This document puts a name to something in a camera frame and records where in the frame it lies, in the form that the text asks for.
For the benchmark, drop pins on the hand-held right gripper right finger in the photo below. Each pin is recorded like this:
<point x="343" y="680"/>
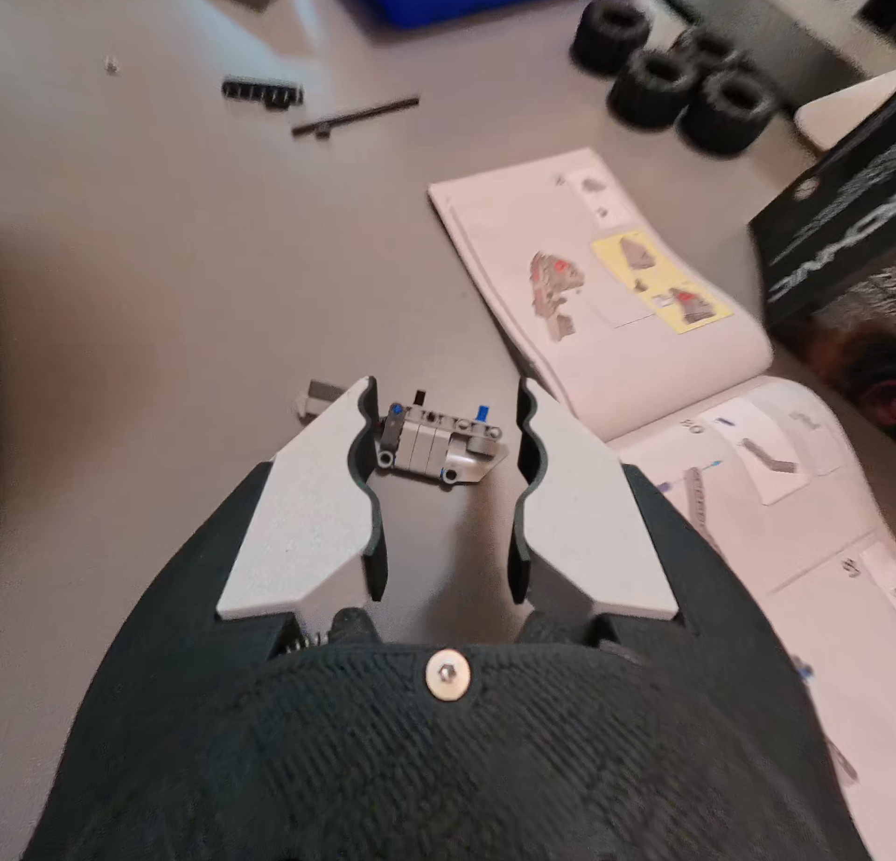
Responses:
<point x="588" y="518"/>

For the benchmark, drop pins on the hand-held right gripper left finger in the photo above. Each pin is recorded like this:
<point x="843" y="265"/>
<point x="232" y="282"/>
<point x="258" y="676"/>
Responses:
<point x="301" y="511"/>

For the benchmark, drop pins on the white grey toy brick assembly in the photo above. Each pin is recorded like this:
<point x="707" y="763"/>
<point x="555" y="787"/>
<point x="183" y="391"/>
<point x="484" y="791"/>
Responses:
<point x="427" y="448"/>

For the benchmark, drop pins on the white instruction booklet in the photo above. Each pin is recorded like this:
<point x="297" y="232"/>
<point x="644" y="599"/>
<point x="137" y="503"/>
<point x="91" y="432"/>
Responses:
<point x="630" y="357"/>

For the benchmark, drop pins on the long black toy axle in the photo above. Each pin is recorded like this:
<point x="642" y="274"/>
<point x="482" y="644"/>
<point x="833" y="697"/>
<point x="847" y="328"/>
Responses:
<point x="353" y="116"/>

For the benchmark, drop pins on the grey desk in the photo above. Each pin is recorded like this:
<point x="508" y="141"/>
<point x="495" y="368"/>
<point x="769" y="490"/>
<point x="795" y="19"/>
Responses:
<point x="175" y="280"/>

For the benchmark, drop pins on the grey toy brick piece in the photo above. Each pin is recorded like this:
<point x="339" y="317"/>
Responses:
<point x="322" y="391"/>

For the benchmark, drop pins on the black toy set box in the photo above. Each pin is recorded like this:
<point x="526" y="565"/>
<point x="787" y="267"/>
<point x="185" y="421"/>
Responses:
<point x="826" y="245"/>

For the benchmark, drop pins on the black toy rack piece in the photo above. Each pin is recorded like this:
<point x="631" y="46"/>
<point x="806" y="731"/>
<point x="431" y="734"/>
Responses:
<point x="262" y="93"/>

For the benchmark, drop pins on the white stand foot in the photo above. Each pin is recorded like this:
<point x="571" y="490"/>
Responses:
<point x="847" y="112"/>

